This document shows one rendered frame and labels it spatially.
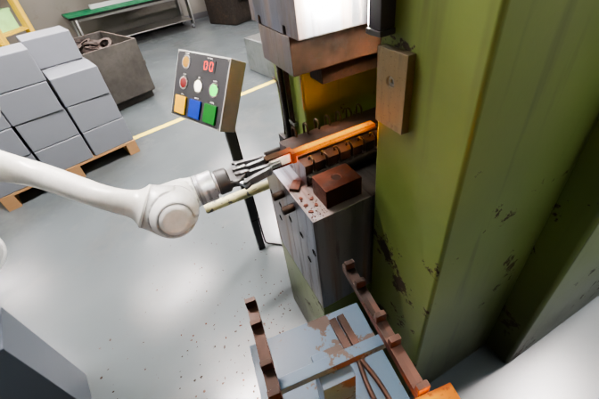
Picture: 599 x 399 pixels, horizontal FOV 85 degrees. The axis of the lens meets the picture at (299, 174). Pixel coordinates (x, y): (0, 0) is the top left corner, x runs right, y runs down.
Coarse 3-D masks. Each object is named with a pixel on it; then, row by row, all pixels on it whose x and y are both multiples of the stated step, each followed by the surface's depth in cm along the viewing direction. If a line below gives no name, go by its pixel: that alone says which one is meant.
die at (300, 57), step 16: (272, 32) 82; (336, 32) 79; (352, 32) 81; (272, 48) 86; (288, 48) 77; (304, 48) 78; (320, 48) 80; (336, 48) 82; (352, 48) 84; (368, 48) 86; (288, 64) 80; (304, 64) 80; (320, 64) 82
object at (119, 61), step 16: (96, 32) 429; (80, 48) 368; (96, 48) 368; (112, 48) 361; (128, 48) 373; (96, 64) 355; (112, 64) 366; (128, 64) 379; (144, 64) 393; (112, 80) 372; (128, 80) 385; (144, 80) 399; (112, 96) 378; (128, 96) 391; (144, 96) 416
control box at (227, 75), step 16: (176, 64) 140; (192, 64) 134; (208, 64) 128; (224, 64) 123; (240, 64) 125; (176, 80) 141; (192, 80) 135; (208, 80) 129; (224, 80) 124; (240, 80) 127; (192, 96) 136; (208, 96) 130; (224, 96) 124; (240, 96) 130; (176, 112) 143; (224, 112) 126; (224, 128) 129
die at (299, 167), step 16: (368, 112) 122; (320, 128) 116; (336, 128) 113; (368, 128) 109; (288, 144) 109; (336, 144) 105; (352, 144) 104; (368, 144) 105; (304, 160) 100; (320, 160) 99; (336, 160) 102; (368, 160) 109; (304, 176) 101
